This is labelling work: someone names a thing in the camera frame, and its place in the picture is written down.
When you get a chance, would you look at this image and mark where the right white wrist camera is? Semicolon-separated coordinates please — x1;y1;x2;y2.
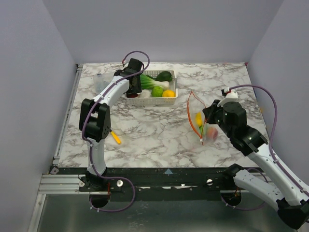
217;87;238;107

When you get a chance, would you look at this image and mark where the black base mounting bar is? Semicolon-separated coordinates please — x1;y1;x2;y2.
42;167;244;202

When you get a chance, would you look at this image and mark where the toy bok choy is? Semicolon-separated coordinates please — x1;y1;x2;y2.
140;74;170;90

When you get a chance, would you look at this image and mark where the white perforated plastic basket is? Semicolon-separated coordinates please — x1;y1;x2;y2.
125;70;178;106

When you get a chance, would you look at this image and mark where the clear plastic parts box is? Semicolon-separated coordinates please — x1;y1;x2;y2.
93;72;113;94

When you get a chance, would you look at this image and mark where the yellow toy corn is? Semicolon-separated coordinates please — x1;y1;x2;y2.
195;112;203;127

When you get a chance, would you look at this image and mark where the yellow handled screwdriver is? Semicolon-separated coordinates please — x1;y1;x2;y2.
110;130;121;145

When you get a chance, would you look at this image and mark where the yellow toy lemon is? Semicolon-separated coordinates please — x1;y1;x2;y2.
162;90;176;98

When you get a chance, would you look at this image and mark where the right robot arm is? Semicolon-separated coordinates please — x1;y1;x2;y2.
202;100;309;230

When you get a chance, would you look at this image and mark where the toy peach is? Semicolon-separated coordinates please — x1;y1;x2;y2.
206;127;218;140

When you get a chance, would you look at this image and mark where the aluminium extrusion rail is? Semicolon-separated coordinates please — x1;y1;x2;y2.
27;64;84;232

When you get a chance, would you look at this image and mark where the light green toy vegetable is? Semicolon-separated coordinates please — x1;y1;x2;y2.
199;126;205;136

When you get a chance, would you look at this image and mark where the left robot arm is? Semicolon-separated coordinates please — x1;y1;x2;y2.
79;58;144;191

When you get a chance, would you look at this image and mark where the clear orange zip bag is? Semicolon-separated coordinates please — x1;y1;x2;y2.
187;91;218;145

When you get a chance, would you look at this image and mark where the white toy mushroom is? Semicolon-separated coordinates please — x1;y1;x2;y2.
139;89;151;98

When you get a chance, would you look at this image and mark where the lime green toy fruit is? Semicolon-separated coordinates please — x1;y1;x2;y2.
151;86;164;98

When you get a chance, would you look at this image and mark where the dark green toy avocado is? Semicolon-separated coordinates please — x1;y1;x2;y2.
156;71;173;82

